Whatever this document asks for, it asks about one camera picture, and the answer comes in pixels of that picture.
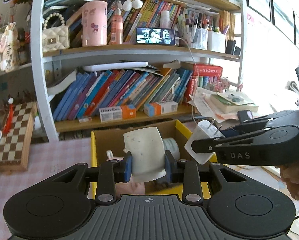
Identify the pink plush pig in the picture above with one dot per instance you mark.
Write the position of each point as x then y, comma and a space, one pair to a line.
130, 188

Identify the wooden chess board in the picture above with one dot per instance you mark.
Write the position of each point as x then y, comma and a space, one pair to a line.
16, 137

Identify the clear tape roll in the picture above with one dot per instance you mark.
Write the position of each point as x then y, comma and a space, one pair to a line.
171, 145

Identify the pink lotion bottle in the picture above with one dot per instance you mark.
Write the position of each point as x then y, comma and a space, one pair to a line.
117, 25

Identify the red book box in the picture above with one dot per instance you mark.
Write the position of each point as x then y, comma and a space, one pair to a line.
207, 70

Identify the white lucky cat figure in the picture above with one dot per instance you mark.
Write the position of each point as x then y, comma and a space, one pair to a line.
9, 57

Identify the black smartphone on books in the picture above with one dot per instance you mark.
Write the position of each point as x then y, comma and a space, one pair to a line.
244, 116

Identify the white square charger block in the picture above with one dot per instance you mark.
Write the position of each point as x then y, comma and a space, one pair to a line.
199, 145

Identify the phone playing video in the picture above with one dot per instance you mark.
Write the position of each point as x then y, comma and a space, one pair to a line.
155, 36

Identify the stack of papers and books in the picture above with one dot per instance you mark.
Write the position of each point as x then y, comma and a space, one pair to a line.
218, 106

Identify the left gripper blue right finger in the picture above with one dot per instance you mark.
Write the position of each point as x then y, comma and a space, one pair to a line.
170, 165

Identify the white bookshelf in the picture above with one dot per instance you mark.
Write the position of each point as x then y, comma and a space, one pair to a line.
59, 61

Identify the pink cylindrical cup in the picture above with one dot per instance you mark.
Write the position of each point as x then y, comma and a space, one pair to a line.
94, 24

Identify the white pen holder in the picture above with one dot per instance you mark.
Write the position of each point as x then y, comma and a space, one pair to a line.
216, 41

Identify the person's right hand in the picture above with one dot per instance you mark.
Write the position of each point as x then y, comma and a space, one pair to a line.
290, 175

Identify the yellow cardboard box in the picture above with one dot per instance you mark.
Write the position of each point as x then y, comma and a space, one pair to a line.
108, 144

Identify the white quilted pearl handbag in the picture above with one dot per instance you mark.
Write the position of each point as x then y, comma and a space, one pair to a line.
55, 38

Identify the row of leaning books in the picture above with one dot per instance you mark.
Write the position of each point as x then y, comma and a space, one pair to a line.
88, 94

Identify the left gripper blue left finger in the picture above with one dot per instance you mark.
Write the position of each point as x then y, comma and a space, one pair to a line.
127, 162

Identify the white plug charger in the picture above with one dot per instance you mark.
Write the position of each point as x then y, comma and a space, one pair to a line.
148, 153

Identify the orange white medicine box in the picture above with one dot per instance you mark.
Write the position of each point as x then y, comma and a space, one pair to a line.
117, 113

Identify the pink checked tablecloth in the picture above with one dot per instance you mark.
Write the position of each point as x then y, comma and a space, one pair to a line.
47, 159

